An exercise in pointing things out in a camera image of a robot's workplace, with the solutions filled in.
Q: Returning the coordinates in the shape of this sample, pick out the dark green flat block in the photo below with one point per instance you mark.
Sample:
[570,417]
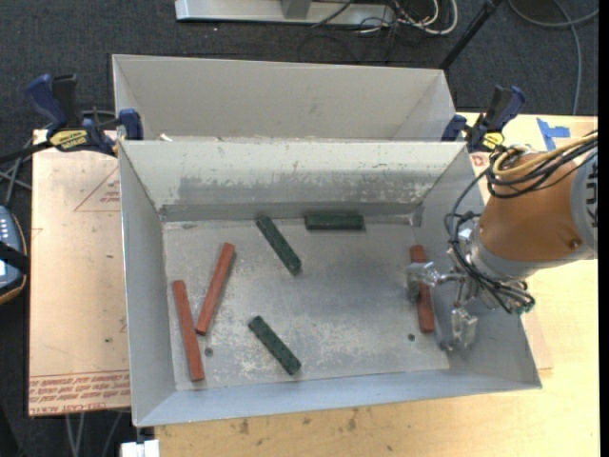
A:
[278,244]
[274,344]
[334,222]

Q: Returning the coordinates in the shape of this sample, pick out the grey metal bin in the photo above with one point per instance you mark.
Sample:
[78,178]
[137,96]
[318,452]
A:
[342,303]

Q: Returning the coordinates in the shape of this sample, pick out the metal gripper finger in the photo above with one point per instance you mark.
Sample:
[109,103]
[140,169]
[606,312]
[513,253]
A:
[464,329]
[418,273]

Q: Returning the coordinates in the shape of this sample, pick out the brown cardboard board, red print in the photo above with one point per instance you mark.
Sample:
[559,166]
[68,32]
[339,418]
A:
[76,264]

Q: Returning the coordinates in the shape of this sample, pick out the red-brown flat block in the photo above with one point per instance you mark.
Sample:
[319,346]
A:
[426,314]
[188,331]
[216,286]

